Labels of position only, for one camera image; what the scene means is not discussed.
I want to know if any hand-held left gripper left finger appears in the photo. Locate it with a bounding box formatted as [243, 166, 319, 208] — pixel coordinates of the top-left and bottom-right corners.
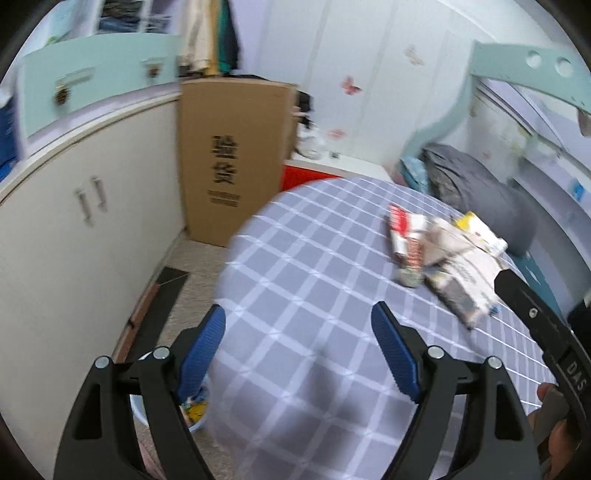
[53, 305, 227, 480]

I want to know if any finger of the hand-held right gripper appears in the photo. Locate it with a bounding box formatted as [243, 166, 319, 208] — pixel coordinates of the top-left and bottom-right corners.
[494, 269, 572, 354]

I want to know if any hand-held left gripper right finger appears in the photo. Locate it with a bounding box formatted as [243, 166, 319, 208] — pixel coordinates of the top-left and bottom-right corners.
[370, 301, 543, 480]

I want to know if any large white packet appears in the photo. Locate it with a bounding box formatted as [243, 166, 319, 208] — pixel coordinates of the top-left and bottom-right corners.
[425, 217, 502, 330]

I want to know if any white yellow packet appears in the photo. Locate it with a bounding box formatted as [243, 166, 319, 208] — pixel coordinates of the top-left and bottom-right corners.
[455, 211, 509, 257]

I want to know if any light blue plastic bin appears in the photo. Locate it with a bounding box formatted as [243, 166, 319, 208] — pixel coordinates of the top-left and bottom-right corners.
[124, 351, 211, 435]

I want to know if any red patterned packet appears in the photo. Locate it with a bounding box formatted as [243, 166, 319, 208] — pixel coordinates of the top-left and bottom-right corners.
[392, 231, 428, 269]

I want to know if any red white packet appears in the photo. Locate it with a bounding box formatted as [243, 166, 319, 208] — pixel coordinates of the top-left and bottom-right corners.
[389, 205, 432, 235]

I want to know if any person's right hand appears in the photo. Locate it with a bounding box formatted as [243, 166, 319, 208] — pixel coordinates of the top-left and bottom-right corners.
[526, 382, 583, 480]

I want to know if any grey checked tablecloth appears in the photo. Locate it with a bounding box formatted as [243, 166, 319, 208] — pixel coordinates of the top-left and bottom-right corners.
[210, 175, 561, 480]

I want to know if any grey quilt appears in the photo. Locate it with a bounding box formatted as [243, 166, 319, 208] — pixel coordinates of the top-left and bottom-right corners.
[420, 143, 541, 257]

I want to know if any blue patterned bedding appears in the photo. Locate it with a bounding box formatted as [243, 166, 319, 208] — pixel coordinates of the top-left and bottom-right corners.
[399, 157, 432, 190]

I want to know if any white red step platform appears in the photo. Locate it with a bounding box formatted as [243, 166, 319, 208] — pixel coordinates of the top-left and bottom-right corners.
[283, 154, 389, 190]

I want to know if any tall cardboard box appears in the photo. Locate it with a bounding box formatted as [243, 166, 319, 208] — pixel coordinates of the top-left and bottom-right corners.
[178, 78, 298, 247]

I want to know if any teal bunk bed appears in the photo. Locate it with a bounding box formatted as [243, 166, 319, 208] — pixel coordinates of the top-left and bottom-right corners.
[399, 41, 591, 324]

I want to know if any white plastic bag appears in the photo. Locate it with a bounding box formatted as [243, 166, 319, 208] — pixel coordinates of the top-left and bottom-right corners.
[298, 124, 328, 160]

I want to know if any black bag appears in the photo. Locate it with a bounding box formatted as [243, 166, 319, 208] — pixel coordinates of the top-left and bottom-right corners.
[295, 90, 315, 125]

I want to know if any white wardrobe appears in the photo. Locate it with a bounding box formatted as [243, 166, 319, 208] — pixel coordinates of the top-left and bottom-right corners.
[235, 0, 509, 171]

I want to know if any blue gift bag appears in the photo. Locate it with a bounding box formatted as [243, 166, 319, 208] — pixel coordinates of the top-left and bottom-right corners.
[0, 97, 21, 167]

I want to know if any teal drawer unit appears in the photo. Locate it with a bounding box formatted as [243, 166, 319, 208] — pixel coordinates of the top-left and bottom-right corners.
[18, 0, 183, 139]

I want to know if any cream hanging jacket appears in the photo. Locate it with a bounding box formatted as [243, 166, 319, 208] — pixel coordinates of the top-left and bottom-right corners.
[178, 0, 220, 75]

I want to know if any green hanging jacket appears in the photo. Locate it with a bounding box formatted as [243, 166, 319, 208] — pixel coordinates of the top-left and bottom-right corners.
[217, 0, 241, 72]

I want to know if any folded jeans stack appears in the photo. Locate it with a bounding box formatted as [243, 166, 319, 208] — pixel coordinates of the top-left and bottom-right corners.
[99, 0, 176, 33]

